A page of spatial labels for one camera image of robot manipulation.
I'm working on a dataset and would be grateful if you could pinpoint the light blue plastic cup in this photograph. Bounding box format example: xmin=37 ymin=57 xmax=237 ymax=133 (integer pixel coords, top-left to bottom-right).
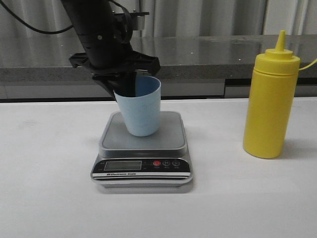
xmin=114 ymin=76 xmax=161 ymax=137

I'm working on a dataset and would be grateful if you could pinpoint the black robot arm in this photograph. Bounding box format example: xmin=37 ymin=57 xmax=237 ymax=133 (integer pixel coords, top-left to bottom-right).
xmin=62 ymin=0 xmax=160 ymax=97

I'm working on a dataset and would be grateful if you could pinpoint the yellow squeeze bottle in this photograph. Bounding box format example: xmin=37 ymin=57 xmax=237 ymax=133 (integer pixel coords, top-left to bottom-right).
xmin=243 ymin=30 xmax=316 ymax=159

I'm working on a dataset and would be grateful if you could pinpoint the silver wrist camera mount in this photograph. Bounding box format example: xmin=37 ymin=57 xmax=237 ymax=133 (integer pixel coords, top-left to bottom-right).
xmin=114 ymin=11 xmax=150 ymax=31

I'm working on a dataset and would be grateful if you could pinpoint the grey pleated curtain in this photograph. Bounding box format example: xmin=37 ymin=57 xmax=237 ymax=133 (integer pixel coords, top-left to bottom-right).
xmin=0 ymin=0 xmax=317 ymax=38

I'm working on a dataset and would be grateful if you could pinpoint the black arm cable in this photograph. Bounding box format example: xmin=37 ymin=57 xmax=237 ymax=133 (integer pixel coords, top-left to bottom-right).
xmin=0 ymin=0 xmax=75 ymax=34

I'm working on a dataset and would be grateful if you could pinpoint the silver electronic kitchen scale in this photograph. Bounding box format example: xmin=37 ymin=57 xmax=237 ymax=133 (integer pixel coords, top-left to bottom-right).
xmin=91 ymin=111 xmax=193 ymax=187

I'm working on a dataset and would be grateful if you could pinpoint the grey stone counter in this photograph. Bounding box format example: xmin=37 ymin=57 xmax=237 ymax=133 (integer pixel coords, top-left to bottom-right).
xmin=0 ymin=34 xmax=317 ymax=100

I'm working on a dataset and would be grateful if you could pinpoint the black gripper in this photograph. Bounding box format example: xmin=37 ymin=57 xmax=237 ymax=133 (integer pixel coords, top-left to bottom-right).
xmin=69 ymin=51 xmax=160 ymax=101

